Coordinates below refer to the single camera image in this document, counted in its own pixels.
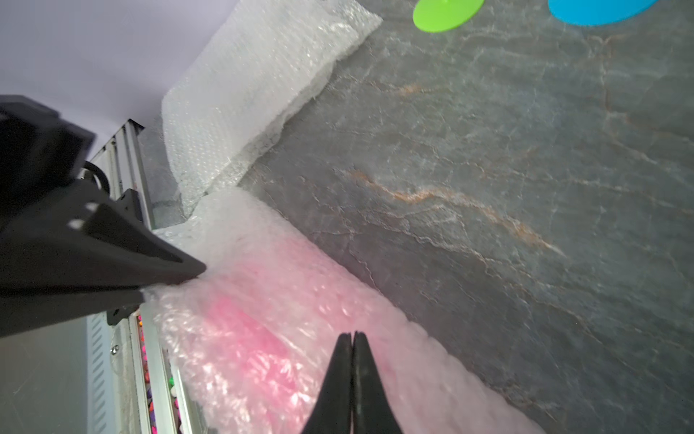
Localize bubble wrap sheet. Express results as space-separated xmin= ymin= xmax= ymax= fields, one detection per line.
xmin=162 ymin=1 xmax=382 ymax=215
xmin=146 ymin=187 xmax=540 ymax=433

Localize green plastic wine glass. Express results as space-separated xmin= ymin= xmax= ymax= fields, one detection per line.
xmin=412 ymin=0 xmax=484 ymax=34

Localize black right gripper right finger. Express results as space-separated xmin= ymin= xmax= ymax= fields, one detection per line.
xmin=352 ymin=332 xmax=403 ymax=434

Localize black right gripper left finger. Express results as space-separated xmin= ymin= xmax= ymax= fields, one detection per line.
xmin=301 ymin=334 xmax=352 ymax=434

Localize pink plastic wine glass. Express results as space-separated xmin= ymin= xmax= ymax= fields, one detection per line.
xmin=208 ymin=293 xmax=312 ymax=432

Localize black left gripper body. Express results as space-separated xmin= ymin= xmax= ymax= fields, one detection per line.
xmin=1 ymin=95 xmax=110 ymax=217

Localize blue plastic wine glass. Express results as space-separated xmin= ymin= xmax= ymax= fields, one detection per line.
xmin=548 ymin=0 xmax=657 ymax=26

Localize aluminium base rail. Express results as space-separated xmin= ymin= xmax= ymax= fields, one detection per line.
xmin=86 ymin=120 xmax=209 ymax=433

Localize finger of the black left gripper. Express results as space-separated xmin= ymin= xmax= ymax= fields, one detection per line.
xmin=1 ymin=289 xmax=144 ymax=337
xmin=1 ymin=181 xmax=206 ymax=291

